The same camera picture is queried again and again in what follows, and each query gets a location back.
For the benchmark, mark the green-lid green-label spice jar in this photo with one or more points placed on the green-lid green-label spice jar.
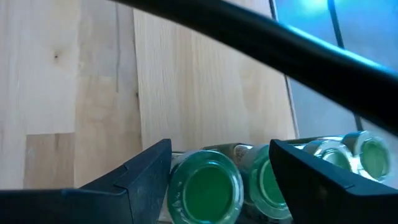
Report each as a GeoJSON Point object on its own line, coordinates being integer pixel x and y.
{"type": "Point", "coordinates": [261, 186]}
{"type": "Point", "coordinates": [331, 157]}
{"type": "Point", "coordinates": [373, 158]}
{"type": "Point", "coordinates": [206, 193]}

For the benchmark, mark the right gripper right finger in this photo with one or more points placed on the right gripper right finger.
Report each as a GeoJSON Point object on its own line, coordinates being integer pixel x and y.
{"type": "Point", "coordinates": [326, 205]}

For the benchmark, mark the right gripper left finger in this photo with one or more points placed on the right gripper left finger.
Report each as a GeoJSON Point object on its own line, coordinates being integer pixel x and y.
{"type": "Point", "coordinates": [133, 202]}

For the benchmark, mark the black-framed wooden shelf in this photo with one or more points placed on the black-framed wooden shelf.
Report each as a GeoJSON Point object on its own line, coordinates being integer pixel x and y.
{"type": "Point", "coordinates": [217, 93]}

